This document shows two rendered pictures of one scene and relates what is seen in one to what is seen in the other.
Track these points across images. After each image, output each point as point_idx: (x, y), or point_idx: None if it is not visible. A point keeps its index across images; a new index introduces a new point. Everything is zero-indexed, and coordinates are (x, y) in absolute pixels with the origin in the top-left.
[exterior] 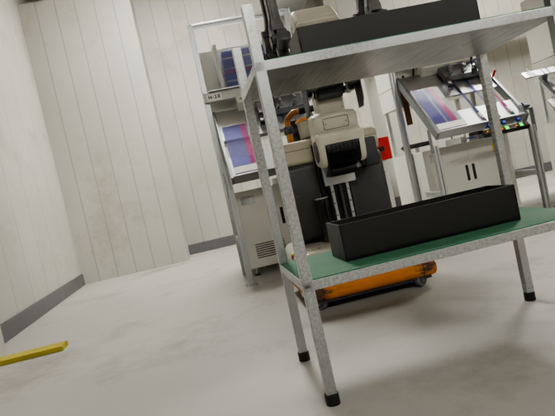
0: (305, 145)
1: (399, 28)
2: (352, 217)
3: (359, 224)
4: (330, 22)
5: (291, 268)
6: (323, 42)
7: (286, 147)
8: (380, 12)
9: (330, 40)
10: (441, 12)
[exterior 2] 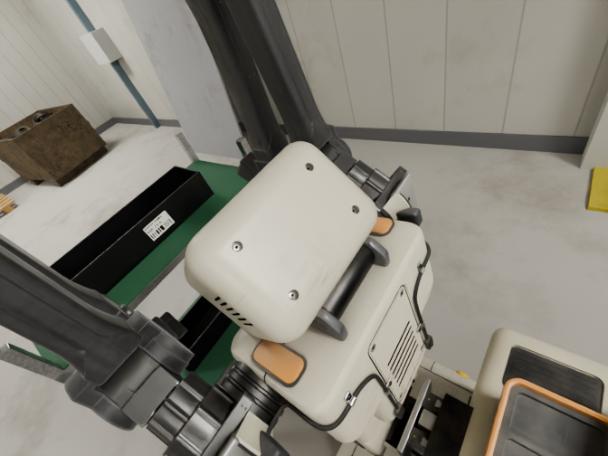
0: (475, 385)
1: (121, 229)
2: None
3: None
4: (155, 183)
5: None
6: (170, 187)
7: (489, 343)
8: (121, 209)
9: (166, 191)
10: (82, 253)
